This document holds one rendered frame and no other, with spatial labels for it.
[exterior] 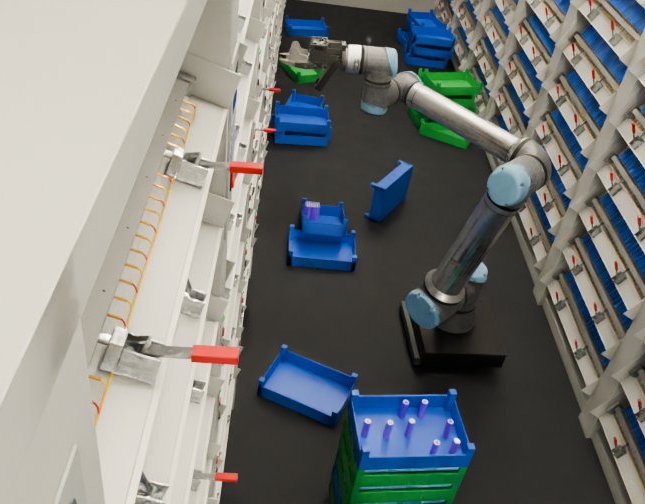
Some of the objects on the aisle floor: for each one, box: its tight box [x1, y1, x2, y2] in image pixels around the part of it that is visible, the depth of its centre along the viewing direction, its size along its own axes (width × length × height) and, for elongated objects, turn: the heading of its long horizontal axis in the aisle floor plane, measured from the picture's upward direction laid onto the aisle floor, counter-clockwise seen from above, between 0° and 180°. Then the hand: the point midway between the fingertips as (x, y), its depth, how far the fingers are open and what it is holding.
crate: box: [364, 160, 413, 224], centre depth 338 cm, size 8×30×20 cm, turn 138°
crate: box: [287, 224, 357, 272], centre depth 306 cm, size 30×20×8 cm
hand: (283, 59), depth 220 cm, fingers open, 3 cm apart
